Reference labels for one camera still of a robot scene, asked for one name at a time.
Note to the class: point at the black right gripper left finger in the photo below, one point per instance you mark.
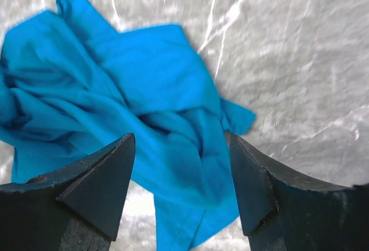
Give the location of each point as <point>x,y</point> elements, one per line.
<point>76,207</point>

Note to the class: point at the teal blue t-shirt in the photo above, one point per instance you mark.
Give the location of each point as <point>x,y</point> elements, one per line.
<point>71,84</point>

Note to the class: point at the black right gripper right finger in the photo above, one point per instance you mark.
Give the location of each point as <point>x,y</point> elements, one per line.
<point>283,209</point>

